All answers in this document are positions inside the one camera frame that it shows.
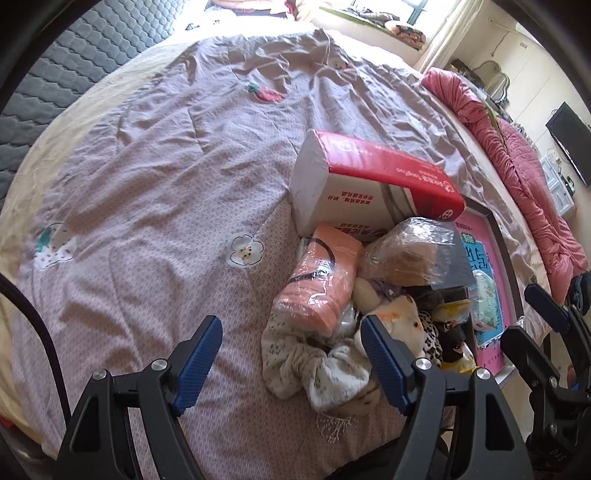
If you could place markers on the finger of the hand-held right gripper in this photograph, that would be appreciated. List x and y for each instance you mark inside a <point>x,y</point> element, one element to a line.
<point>526,355</point>
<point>547,307</point>

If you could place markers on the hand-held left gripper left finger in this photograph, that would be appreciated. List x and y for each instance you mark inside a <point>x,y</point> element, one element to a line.
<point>198,364</point>

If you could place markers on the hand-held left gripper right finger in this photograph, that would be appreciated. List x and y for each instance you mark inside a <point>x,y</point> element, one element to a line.
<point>383,364</point>

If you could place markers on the leopard print scrunchie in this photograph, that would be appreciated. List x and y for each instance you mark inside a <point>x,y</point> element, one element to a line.
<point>429,341</point>

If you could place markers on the cream plush toy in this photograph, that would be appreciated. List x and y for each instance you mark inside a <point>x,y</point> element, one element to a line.
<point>406,314</point>

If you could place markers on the dark cardboard box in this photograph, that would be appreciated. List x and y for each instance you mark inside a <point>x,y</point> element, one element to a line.
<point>505,258</point>

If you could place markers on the yellow snack packet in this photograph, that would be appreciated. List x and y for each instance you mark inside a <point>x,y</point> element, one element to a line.
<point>455,308</point>

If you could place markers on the white floral scrunchie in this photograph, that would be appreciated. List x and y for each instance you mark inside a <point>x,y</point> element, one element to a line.
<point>295,360</point>

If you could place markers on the green white tissue packet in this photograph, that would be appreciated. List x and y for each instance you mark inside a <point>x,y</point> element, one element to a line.
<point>487,300</point>

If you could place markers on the pink book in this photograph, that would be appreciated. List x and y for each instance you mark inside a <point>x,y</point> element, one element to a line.
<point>485,230</point>

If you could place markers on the pink towel packet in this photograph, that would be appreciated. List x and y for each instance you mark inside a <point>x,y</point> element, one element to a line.
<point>318,277</point>

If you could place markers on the white plastic drawer cabinet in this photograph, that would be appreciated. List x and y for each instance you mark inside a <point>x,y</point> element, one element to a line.
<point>561,194</point>

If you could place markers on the clear bag with brown plush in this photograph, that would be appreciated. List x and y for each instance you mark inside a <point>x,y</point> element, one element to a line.
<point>406,249</point>

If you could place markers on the pink quilt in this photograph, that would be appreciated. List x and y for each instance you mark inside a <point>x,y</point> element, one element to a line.
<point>521,161</point>

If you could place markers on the black television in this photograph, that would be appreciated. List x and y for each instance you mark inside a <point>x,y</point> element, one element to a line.
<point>572,138</point>

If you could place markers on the mauve printed blanket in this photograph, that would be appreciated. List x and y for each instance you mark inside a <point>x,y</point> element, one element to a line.
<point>161,184</point>

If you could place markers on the red tissue pack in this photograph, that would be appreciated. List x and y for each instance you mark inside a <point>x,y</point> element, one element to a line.
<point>378,161</point>

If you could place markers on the arched vanity mirror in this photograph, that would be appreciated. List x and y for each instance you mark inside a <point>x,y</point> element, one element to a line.
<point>496,78</point>

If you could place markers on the brown patterned cushion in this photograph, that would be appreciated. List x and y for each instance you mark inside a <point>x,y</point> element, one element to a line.
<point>411,34</point>

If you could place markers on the grey quilted mattress pad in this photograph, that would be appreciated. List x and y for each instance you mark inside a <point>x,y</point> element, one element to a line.
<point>92,55</point>

